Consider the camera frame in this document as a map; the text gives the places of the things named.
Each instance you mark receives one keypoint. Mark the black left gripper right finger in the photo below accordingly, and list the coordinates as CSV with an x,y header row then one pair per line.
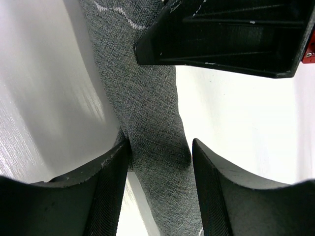
x,y
236,202

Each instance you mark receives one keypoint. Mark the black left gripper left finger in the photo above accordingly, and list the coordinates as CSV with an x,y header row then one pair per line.
x,y
84,202

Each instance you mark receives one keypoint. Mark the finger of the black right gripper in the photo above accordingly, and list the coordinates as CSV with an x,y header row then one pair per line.
x,y
265,38

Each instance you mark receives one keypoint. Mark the grey cloth napkin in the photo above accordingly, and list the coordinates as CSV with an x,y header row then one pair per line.
x,y
145,102

